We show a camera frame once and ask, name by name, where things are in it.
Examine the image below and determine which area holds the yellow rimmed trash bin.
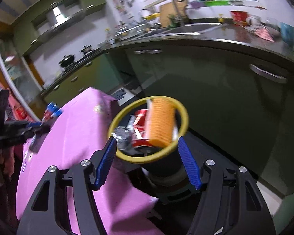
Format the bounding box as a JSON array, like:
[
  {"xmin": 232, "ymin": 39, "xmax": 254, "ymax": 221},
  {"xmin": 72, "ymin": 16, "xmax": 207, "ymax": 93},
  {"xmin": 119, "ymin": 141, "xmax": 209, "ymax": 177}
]
[{"xmin": 108, "ymin": 96, "xmax": 189, "ymax": 164}]

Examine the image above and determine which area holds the orange foam fruit net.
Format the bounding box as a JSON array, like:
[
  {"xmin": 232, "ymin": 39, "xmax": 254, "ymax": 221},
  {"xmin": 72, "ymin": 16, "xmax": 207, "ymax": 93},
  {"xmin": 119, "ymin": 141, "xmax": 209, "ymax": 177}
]
[{"xmin": 146, "ymin": 98, "xmax": 175, "ymax": 148}]

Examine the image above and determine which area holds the red mug on counter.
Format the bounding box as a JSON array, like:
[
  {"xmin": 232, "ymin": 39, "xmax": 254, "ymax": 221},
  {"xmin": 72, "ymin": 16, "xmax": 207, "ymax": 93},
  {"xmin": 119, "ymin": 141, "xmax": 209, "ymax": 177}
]
[{"xmin": 230, "ymin": 11, "xmax": 249, "ymax": 27}]

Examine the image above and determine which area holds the silver wrapper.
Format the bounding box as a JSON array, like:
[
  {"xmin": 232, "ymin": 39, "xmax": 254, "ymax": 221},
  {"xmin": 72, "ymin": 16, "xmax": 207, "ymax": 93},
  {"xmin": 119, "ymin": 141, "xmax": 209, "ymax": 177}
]
[{"xmin": 112, "ymin": 126, "xmax": 133, "ymax": 151}]

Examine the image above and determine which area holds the blue floor mat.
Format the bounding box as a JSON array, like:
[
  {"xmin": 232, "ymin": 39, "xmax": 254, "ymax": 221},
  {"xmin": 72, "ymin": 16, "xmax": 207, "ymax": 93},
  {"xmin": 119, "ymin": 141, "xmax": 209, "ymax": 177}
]
[{"xmin": 111, "ymin": 88, "xmax": 126, "ymax": 101}]

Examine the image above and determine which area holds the steel range hood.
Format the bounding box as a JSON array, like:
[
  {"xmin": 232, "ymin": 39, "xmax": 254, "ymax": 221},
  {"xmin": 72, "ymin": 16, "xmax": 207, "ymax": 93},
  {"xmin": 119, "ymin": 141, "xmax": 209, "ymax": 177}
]
[{"xmin": 32, "ymin": 0, "xmax": 86, "ymax": 42}]

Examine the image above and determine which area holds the pink floral tablecloth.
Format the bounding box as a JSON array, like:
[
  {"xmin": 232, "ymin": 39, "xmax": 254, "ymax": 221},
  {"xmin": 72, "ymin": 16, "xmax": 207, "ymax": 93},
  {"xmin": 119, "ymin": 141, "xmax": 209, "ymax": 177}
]
[{"xmin": 16, "ymin": 88, "xmax": 162, "ymax": 234}]

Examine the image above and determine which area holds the small black pot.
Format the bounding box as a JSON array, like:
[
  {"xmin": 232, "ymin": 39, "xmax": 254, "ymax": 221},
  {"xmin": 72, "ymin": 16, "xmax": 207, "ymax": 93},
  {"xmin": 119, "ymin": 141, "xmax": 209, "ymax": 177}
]
[{"xmin": 80, "ymin": 45, "xmax": 93, "ymax": 56}]

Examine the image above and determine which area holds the red crushed can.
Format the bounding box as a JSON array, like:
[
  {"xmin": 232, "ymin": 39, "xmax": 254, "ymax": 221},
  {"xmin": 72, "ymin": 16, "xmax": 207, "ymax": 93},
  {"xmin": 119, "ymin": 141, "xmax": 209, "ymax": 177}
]
[{"xmin": 132, "ymin": 109, "xmax": 159, "ymax": 155}]

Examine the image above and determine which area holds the white blue tube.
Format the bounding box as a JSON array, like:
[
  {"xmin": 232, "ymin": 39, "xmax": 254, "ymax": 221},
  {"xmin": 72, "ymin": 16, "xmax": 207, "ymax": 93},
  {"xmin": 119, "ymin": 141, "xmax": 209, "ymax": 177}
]
[{"xmin": 30, "ymin": 101, "xmax": 64, "ymax": 148}]

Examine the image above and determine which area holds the black wok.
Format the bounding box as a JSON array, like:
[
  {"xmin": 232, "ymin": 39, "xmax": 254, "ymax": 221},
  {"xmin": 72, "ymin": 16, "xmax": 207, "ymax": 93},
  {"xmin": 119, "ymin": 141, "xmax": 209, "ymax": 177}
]
[{"xmin": 59, "ymin": 55, "xmax": 75, "ymax": 68}]

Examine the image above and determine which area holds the wooden cutting board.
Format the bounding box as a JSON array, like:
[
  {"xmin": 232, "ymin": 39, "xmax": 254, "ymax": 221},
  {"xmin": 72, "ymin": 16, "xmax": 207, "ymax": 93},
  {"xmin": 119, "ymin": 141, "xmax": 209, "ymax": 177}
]
[{"xmin": 159, "ymin": 1, "xmax": 187, "ymax": 28}]

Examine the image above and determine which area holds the dish rack with dishes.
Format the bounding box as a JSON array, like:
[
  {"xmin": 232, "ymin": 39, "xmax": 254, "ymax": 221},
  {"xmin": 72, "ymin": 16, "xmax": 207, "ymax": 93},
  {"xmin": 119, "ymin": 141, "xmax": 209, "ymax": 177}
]
[{"xmin": 115, "ymin": 24, "xmax": 151, "ymax": 41}]

